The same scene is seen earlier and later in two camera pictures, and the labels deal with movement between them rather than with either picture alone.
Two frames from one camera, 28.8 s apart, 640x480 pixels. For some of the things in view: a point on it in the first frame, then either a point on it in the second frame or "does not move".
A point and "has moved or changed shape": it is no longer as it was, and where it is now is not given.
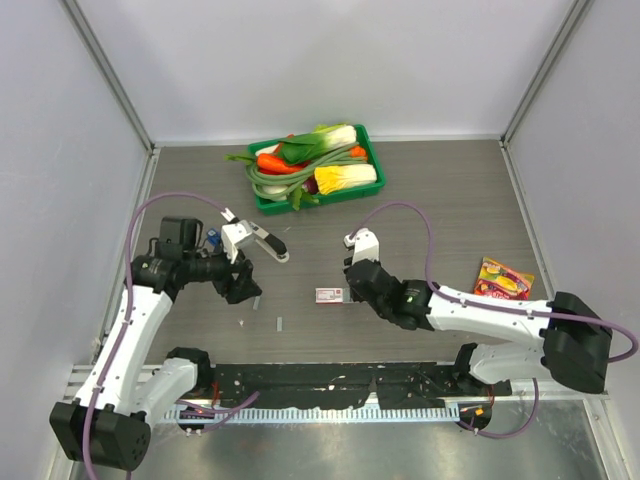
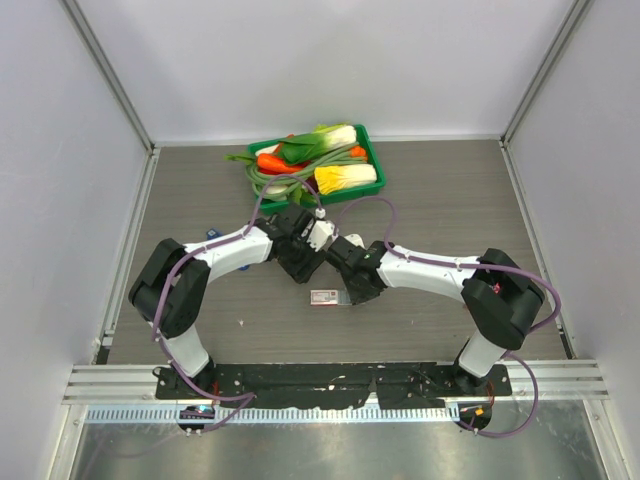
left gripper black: x=239 y=288 -> x=302 y=272
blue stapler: x=214 y=237 does not move
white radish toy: x=272 y=189 does not move
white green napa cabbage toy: x=324 y=137 does not move
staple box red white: x=329 y=295 has moved or changed shape
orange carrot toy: x=274 y=165 does not move
